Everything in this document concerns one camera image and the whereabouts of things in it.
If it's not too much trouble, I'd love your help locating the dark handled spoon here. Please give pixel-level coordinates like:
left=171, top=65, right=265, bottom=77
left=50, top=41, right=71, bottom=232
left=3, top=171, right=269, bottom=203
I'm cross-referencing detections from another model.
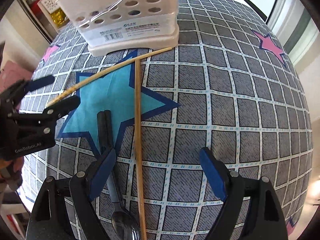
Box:
left=97, top=111, right=108, bottom=154
left=103, top=110, right=140, bottom=239

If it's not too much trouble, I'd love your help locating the plain wooden chopstick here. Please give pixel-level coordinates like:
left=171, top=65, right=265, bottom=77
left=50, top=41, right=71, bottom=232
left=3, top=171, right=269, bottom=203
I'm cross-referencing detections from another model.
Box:
left=134, top=60, right=147, bottom=240
left=47, top=47, right=173, bottom=107

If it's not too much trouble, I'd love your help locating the cream utensil holder caddy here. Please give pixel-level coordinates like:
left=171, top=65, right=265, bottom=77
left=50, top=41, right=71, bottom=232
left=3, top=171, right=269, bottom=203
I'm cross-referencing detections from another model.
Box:
left=57, top=0, right=179, bottom=56

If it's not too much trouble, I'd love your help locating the left human hand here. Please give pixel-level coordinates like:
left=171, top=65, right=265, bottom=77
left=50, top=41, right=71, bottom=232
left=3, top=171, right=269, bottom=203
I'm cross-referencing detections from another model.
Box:
left=1, top=157, right=24, bottom=191

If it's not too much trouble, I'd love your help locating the pink folded stool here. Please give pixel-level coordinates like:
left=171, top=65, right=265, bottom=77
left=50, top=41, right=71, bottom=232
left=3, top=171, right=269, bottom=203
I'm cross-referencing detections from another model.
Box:
left=0, top=60, right=33, bottom=92

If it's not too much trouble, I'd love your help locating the grey checked star tablecloth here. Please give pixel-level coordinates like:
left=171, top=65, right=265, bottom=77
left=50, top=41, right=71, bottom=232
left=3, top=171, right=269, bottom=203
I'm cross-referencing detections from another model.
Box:
left=19, top=0, right=313, bottom=239

